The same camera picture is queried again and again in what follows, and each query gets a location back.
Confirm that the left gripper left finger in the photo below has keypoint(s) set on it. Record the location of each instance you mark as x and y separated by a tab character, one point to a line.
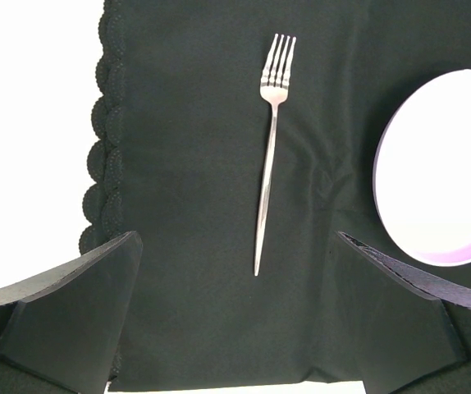
59	329

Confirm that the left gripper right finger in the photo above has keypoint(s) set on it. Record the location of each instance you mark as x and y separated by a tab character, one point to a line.
411	329

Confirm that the purple plate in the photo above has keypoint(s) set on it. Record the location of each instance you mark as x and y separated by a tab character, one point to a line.
422	172

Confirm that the black cloth placemat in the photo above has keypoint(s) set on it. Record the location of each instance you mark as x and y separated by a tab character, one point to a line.
182	131

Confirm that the metal fork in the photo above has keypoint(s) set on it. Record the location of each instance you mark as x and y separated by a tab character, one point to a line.
274	89

